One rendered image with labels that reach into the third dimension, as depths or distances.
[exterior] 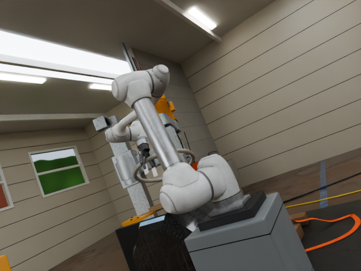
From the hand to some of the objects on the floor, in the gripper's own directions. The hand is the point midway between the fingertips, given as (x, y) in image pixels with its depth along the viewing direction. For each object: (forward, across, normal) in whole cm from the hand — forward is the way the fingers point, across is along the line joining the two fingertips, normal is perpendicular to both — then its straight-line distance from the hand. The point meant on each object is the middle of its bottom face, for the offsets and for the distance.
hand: (150, 172), depth 173 cm
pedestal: (+53, +160, +103) cm, 198 cm away
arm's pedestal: (+122, +18, -37) cm, 128 cm away
